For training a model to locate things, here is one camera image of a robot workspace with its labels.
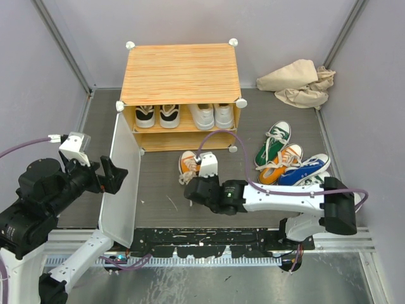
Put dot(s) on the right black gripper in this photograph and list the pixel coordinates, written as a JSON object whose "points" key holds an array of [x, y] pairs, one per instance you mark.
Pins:
{"points": [[216, 178]]}

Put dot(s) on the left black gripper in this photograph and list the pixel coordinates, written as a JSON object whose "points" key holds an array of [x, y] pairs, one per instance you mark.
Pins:
{"points": [[114, 175]]}

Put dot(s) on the orange sneaker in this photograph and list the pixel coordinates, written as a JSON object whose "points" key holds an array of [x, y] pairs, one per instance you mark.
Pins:
{"points": [[188, 168], [289, 157]]}

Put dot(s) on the white cabinet door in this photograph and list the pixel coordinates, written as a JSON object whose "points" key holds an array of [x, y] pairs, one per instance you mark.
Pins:
{"points": [[117, 213]]}

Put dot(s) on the black white sneaker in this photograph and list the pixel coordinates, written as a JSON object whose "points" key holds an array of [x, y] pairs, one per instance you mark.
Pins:
{"points": [[145, 116], [169, 116]]}

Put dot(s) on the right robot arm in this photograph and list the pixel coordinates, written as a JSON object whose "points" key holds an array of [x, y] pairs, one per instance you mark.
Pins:
{"points": [[326, 207]]}

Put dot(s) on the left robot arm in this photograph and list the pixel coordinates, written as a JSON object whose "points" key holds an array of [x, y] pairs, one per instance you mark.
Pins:
{"points": [[45, 191]]}

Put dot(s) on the wooden shoe cabinet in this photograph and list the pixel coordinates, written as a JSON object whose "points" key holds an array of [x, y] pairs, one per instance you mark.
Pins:
{"points": [[181, 74]]}

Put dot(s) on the blue sneaker upper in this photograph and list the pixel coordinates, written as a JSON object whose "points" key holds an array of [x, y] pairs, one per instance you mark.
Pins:
{"points": [[309, 168]]}

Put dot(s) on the blue sneaker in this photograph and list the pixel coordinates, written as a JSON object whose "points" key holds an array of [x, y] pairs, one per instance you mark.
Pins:
{"points": [[309, 168], [357, 201]]}

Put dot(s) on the green sneaker upper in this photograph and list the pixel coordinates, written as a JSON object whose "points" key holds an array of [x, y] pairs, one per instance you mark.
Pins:
{"points": [[277, 138]]}

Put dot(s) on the green sneaker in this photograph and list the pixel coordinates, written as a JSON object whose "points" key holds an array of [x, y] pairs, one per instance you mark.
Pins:
{"points": [[277, 138], [316, 179]]}

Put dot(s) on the green sneaker lower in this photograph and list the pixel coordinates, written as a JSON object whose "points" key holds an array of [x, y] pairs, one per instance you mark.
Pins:
{"points": [[316, 179]]}

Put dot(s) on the beige cloth bag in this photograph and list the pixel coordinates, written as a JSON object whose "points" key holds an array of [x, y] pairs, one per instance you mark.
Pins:
{"points": [[300, 84]]}

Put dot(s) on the blue sneaker lower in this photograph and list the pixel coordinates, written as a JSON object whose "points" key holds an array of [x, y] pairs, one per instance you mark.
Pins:
{"points": [[357, 201]]}

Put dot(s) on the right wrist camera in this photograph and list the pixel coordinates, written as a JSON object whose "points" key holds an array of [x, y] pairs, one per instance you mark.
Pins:
{"points": [[208, 164]]}

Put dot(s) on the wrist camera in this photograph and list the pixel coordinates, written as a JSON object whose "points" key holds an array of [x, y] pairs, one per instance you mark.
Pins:
{"points": [[208, 164], [74, 147]]}

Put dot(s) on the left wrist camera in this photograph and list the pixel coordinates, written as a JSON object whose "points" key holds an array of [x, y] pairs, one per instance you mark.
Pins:
{"points": [[74, 147]]}

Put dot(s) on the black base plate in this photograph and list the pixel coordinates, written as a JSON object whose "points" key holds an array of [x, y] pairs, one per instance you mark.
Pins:
{"points": [[208, 242]]}

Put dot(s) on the white cable tray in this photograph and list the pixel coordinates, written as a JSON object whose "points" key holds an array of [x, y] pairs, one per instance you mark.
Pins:
{"points": [[222, 261]]}

